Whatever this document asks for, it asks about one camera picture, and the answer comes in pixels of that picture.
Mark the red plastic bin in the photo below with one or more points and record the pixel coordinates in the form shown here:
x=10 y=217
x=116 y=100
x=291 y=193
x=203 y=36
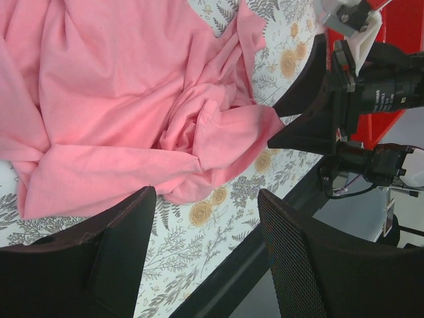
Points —
x=389 y=81

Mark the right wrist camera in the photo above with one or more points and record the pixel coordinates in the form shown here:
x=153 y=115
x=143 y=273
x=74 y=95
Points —
x=357 y=21

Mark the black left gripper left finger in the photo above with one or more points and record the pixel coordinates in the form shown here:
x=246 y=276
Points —
x=92 y=269

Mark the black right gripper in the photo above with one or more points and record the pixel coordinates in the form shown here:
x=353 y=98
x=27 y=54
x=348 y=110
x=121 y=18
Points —
x=328 y=105

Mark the pink t shirt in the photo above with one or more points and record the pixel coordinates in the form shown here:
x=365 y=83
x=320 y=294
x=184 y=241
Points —
x=102 y=98

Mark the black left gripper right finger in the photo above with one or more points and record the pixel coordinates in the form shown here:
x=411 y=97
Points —
x=319 y=271

